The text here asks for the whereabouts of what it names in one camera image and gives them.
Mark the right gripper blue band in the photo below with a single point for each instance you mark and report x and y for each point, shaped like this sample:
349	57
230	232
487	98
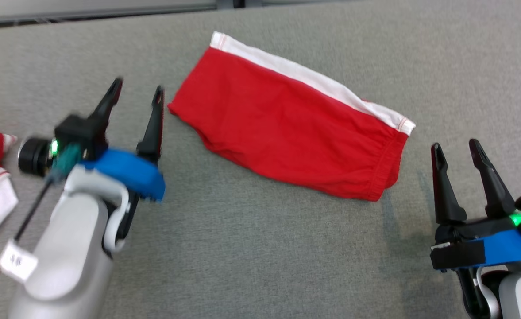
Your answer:
503	248

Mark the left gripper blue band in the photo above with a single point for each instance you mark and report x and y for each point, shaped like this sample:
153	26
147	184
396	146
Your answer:
132	173

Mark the red shorts with white stripe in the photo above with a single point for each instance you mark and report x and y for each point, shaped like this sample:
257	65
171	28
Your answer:
287	124

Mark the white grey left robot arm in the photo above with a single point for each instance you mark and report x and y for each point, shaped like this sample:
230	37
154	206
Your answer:
65	257

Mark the white label tag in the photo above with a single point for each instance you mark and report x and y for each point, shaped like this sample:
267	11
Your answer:
17	261

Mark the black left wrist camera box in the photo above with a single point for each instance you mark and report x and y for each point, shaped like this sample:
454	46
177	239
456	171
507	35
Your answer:
83	133

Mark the grey floor rail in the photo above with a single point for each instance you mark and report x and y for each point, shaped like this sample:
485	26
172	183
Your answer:
87	13

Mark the grey aluminium partition post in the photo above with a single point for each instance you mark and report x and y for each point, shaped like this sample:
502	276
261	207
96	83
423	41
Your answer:
238	3

